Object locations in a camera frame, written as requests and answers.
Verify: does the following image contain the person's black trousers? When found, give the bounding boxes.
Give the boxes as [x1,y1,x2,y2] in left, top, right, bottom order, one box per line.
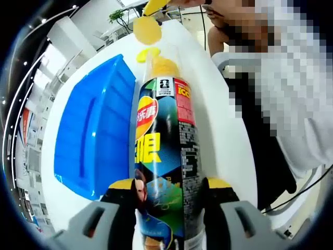
[225,70,298,210]

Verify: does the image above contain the white table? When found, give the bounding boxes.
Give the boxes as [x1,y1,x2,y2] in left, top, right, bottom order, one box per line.
[40,18,259,250]

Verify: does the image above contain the grey chair armrest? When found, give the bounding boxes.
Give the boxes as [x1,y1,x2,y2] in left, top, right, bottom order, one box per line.
[211,51,236,79]

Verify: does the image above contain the dark green chip container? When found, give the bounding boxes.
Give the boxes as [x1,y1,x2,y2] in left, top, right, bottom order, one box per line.
[132,74,208,250]

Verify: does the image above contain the person's white shirt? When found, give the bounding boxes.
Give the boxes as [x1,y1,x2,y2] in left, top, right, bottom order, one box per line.
[275,117,333,179]

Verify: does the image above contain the green potted plant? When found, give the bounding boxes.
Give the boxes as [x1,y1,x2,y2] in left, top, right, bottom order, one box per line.
[108,9,126,26]

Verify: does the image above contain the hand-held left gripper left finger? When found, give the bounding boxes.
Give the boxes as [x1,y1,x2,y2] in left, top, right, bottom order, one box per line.
[52,178,137,250]

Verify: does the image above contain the round yellow chip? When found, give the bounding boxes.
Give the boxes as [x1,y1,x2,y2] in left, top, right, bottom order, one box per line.
[133,15,163,45]

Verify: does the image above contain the yellow container lid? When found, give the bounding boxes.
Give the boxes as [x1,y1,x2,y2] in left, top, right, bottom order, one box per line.
[136,47,161,64]

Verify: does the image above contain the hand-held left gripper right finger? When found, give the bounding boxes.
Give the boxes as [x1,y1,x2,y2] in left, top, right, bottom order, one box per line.
[202,177,295,250]

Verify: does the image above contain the white pillar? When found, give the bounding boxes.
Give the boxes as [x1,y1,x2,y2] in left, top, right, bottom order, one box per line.
[46,16,97,53]

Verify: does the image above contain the row of white desks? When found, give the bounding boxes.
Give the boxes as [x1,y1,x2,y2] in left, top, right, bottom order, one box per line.
[15,46,79,231]

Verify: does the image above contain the wall poster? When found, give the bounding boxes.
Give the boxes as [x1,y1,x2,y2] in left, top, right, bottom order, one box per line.
[20,107,35,147]

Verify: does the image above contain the blue plastic box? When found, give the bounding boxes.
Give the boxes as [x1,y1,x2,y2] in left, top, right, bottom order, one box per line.
[53,53,137,201]

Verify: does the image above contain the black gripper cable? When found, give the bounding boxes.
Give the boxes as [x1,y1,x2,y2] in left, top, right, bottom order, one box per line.
[261,163,333,215]
[198,4,208,51]

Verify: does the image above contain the stack of chips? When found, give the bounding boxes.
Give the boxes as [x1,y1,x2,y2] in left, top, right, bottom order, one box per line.
[151,55,181,79]

